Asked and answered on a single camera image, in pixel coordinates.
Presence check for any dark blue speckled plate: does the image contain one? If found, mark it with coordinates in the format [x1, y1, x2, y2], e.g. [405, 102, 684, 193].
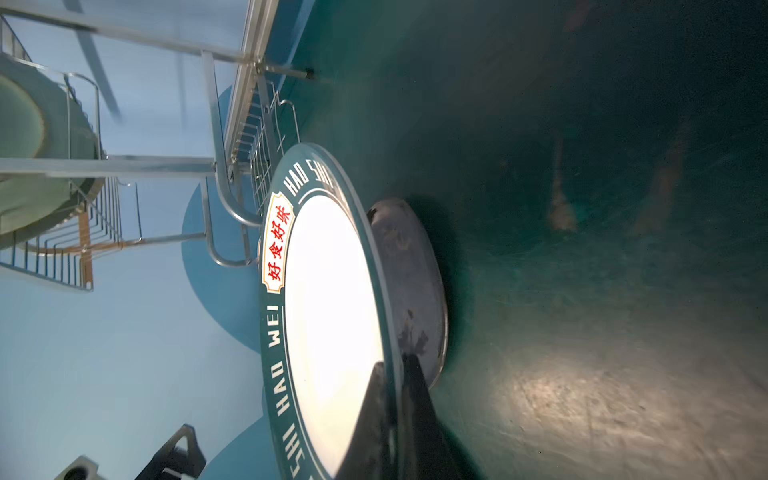
[368, 198, 449, 388]

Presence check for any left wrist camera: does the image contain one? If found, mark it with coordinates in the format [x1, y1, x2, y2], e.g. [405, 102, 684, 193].
[55, 455, 104, 480]

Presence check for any aluminium back frame rail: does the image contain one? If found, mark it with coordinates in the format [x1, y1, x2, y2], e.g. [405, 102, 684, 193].
[224, 0, 279, 166]

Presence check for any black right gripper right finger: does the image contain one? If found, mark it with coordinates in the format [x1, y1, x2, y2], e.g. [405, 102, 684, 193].
[400, 354, 461, 479]

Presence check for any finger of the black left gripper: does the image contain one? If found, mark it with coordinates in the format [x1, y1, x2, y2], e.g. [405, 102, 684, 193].
[136, 424, 207, 480]

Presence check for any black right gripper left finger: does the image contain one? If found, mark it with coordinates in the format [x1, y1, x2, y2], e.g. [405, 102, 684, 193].
[335, 362, 396, 480]

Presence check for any steel two-tier dish rack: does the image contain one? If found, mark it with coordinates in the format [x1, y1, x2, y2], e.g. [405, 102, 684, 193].
[1, 1, 293, 292]

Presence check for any yellow woven plate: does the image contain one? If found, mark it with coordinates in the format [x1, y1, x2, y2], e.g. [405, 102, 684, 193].
[29, 205, 123, 291]

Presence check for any large pale green plate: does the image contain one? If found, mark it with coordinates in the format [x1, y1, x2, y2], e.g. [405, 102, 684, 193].
[1, 54, 99, 249]

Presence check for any green rim Hao Wei plate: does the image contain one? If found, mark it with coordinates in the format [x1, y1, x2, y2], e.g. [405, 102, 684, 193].
[259, 143, 398, 479]

